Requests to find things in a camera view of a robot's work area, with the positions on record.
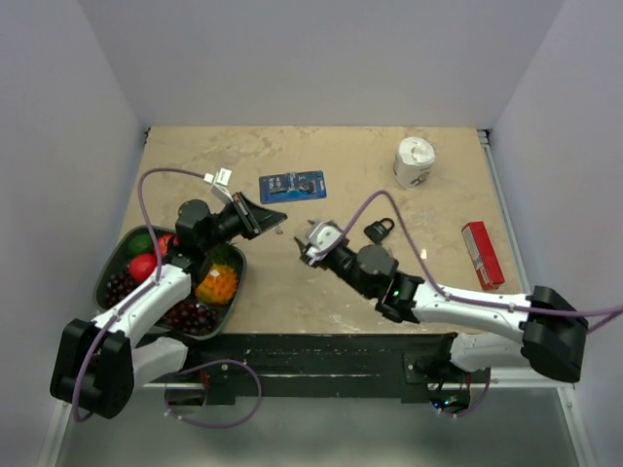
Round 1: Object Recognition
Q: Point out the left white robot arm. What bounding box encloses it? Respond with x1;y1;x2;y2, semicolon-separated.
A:
50;193;287;418

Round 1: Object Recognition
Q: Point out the orange spiky fruit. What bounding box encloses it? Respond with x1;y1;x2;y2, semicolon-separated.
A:
194;264;238;305

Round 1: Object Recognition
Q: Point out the green lime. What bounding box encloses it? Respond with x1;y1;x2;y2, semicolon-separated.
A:
126;233;155;259

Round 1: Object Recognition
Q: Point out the black padlock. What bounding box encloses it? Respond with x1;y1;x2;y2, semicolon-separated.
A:
363;217;395;244

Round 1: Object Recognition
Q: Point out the blue blister card package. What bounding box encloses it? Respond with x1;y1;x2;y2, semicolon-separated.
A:
259;170;327;204

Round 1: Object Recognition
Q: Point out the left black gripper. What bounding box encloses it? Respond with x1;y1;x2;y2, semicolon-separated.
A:
202;192;286;253

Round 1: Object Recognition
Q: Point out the dark green fruit tray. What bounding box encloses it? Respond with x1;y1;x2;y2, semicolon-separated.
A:
94;226;246;339

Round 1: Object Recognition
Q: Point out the red box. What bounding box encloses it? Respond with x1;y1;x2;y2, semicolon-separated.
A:
461;221;505;291

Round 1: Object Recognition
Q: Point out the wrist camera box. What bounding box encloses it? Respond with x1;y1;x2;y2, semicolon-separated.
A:
307;221;343;261
203;167;233;204

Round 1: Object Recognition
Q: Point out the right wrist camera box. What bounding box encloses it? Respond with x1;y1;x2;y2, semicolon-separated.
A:
307;221;343;261

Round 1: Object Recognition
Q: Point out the purple cable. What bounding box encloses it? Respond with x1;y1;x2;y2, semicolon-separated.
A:
71;167;264;429
330;190;623;419

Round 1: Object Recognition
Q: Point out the red apple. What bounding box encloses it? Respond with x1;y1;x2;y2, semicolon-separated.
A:
154;233;177;258
128;253;158;284

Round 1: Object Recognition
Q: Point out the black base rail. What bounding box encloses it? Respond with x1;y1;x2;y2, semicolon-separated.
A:
156;334;491;405

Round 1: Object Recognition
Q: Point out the white paper roll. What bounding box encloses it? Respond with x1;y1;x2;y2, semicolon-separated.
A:
392;137;436;190

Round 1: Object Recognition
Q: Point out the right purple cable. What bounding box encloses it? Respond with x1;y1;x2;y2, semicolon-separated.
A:
330;190;623;419

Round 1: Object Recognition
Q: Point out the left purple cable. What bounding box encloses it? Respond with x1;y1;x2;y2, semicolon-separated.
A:
71;167;264;429

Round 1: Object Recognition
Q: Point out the purple grapes bunch front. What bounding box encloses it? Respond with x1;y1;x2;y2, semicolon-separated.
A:
162;300;219;337

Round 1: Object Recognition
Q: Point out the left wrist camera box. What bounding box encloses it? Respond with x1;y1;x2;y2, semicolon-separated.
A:
203;167;233;204

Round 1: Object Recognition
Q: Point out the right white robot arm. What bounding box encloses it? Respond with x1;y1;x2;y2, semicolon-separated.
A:
296;239;588;383

